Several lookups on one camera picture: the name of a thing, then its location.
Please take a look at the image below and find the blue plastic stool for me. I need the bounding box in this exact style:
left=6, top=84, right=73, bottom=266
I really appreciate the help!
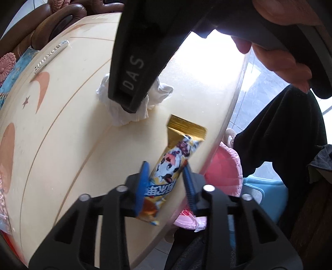
left=228, top=174, right=289, bottom=247

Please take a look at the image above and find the pink crochet cushion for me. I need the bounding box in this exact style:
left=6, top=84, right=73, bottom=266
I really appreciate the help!
left=0, top=52, right=17, bottom=87

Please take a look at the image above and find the brown leather sofa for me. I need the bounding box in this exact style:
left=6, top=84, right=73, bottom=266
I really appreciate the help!
left=0, top=0, right=125, bottom=59

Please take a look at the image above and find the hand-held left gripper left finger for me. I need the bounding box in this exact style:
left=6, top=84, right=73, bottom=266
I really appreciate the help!
left=28, top=161, right=150, bottom=270

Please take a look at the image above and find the person's right forearm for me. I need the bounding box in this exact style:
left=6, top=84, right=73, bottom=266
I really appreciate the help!
left=233, top=84, right=328, bottom=232

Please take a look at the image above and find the person's dark clothing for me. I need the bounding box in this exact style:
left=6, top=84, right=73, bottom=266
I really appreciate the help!
left=164, top=228, right=208, bottom=270

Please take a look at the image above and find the dark grey cloth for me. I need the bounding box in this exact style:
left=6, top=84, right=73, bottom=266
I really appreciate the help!
left=307, top=144, right=332, bottom=177

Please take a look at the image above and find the person's right hand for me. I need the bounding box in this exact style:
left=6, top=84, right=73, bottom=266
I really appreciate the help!
left=231, top=0, right=325, bottom=94

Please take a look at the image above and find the pink plastic bin bag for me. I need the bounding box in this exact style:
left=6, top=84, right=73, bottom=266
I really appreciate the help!
left=173, top=141, right=244, bottom=232

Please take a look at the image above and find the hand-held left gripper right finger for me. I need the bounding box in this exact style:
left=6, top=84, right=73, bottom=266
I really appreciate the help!
left=183, top=165, right=304, bottom=270

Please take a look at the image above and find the brown wooden furniture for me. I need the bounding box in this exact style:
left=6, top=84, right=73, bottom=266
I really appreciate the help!
left=290, top=178, right=332, bottom=270

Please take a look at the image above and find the clear plastic bag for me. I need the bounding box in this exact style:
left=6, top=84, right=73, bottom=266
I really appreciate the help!
left=0, top=170, right=14, bottom=234

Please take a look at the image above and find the white tissue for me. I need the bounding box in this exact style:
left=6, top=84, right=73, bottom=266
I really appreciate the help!
left=96, top=73, right=174, bottom=127

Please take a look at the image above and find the yellow snack wrapper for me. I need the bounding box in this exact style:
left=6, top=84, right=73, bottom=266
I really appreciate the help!
left=135, top=114, right=208, bottom=227

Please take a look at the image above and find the blue patterned cloth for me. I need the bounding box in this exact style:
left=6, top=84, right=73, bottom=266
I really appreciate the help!
left=0, top=48, right=40, bottom=110

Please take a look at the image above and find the cream round table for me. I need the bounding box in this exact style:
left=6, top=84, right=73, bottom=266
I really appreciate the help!
left=0, top=12, right=250, bottom=268

